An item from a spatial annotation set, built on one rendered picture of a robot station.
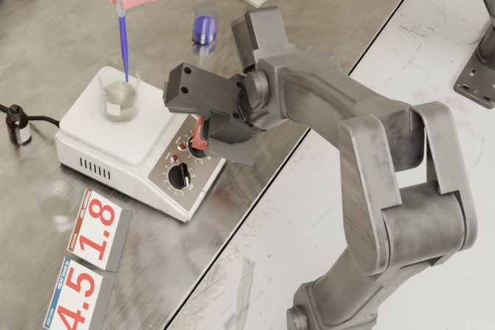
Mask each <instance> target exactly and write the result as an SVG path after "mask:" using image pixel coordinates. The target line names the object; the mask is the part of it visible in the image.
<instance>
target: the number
mask: <svg viewBox="0 0 495 330"><path fill-rule="evenodd" d="M98 278H99V276H97V275H94V274H93V273H91V272H89V271H87V270H85V269H83V268H81V267H80V266H78V265H76V264H74V263H72V262H71V261H70V264H69V268H68V271H67V274H66V278H65V281H64V284H63V288H62V290H61V294H60V297H59V300H58V303H57V307H56V310H55V314H54V317H53V319H52V324H51V326H50V327H52V328H54V329H57V330H84V328H85V323H86V320H87V317H88V313H89V310H90V307H91V302H92V299H93V296H94V292H95V289H96V284H97V281H98Z"/></svg>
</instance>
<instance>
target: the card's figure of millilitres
mask: <svg viewBox="0 0 495 330"><path fill-rule="evenodd" d="M117 211H118V208H117V207H115V206H114V205H112V204H111V203H109V202H108V201H106V200H104V199H102V198H101V197H99V196H97V195H96V194H94V193H93V192H92V193H91V197H90V200H89V202H88V207H87V209H86V212H85V216H84V219H83V221H82V226H81V229H80V233H79V236H78V238H77V243H76V245H75V248H74V250H75V251H77V252H78V253H80V254H82V255H84V256H85V257H87V258H89V259H91V260H93V261H95V262H96V263H98V264H100V265H102V263H103V261H104V257H105V253H106V250H107V247H108V243H109V239H110V235H111V232H112V229H113V224H114V221H115V218H116V214H117Z"/></svg>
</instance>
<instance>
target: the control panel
mask: <svg viewBox="0 0 495 330"><path fill-rule="evenodd" d="M196 124H197V120H196V118H194V117H193V116H192V115H191V114H189V115H188V116H187V117H186V119H185V121H184V122H183V124H182V125H181V126H180V128H179V130H178V131H177V132H176V134H175V136H174V137H173V139H172V140H171V141H170V143H169V145H168V146H167V148H166V149H165V150H164V152H163V154H162V155H161V157H160V158H159V159H158V161H157V163H156V164H155V166H154V167H153V168H152V170H151V172H150V173H149V174H148V176H147V178H148V179H149V180H150V181H152V182H153V183H154V184H155V185H156V186H157V187H158V188H159V189H161V190H162V191H163V192H165V193H166V194H167V195H168V196H170V197H171V198H172V199H173V200H174V201H175V202H176V203H178V204H179V205H180V206H182V207H183V208H184V209H185V210H187V211H188V212H190V210H191V209H192V206H193V205H194V203H195V202H196V200H197V198H198V197H199V196H200V193H201V192H202V190H203V189H204V187H205V185H206V184H207V182H208V180H209V178H210V177H211V176H212V174H213V172H214V170H215V169H216V168H217V165H218V164H219V162H220V161H221V159H222V158H220V157H218V158H212V157H210V156H206V157H204V158H197V157H195V156H194V155H192V153H191V152H190V150H189V140H190V138H191V137H192V136H193V134H194V129H195V127H196ZM180 144H184V146H185V148H184V149H183V150H182V149H181V148H180V147H179V145H180ZM173 155H176V156H177V157H178V159H177V160H176V161H174V160H173V159H172V156H173ZM181 163H186V164H187V169H188V171H189V173H190V175H191V182H190V185H189V187H187V188H185V189H176V188H175V187H173V186H172V184H171V183H170V182H169V171H170V169H171V168H172V167H174V166H177V165H178V164H181Z"/></svg>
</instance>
